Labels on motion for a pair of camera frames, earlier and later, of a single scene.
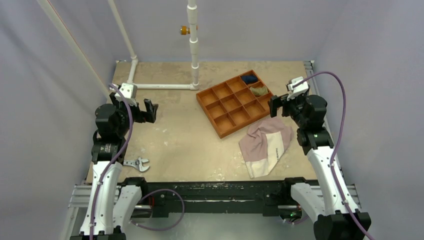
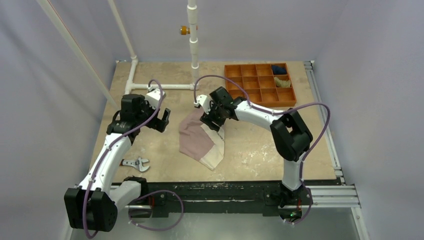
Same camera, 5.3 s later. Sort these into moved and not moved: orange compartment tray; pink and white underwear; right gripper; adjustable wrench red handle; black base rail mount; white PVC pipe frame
Moved: pink and white underwear; orange compartment tray; right gripper
Not moved: white PVC pipe frame; black base rail mount; adjustable wrench red handle
